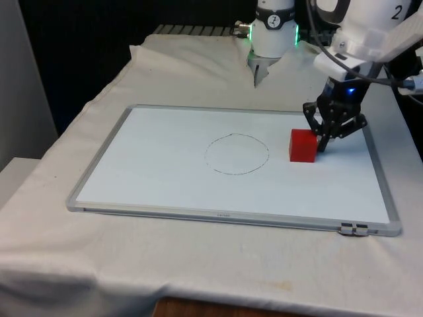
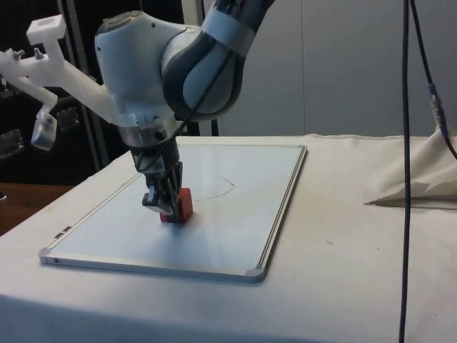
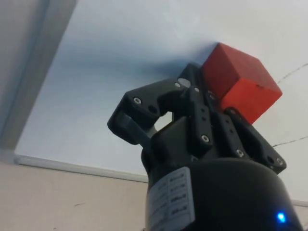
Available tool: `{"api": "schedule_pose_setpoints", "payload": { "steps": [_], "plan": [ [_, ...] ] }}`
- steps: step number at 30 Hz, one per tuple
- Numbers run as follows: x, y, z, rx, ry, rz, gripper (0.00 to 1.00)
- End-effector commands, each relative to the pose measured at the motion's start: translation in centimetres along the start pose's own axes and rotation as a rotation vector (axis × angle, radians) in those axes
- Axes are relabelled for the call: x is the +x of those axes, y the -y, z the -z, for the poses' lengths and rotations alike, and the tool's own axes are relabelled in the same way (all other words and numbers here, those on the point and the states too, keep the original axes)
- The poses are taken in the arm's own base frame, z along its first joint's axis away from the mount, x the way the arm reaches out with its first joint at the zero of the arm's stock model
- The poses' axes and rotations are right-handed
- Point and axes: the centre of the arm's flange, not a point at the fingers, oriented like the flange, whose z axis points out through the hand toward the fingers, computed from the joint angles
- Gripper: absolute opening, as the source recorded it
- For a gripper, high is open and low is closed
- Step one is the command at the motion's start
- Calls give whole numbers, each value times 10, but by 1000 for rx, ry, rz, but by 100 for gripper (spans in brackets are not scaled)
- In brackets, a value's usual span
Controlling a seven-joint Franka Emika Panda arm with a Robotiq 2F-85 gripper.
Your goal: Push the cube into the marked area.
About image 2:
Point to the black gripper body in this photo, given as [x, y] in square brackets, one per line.
[167, 154]

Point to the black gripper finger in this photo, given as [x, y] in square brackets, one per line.
[176, 186]
[157, 200]

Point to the red cube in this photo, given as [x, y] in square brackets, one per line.
[185, 207]

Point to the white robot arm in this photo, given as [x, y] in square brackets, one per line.
[128, 64]

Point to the flat whiteboard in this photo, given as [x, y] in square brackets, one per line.
[221, 228]

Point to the black cabinet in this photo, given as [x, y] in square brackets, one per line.
[14, 171]

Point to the pale lockers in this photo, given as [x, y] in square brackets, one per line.
[321, 71]

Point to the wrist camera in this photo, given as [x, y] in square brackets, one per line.
[53, 75]

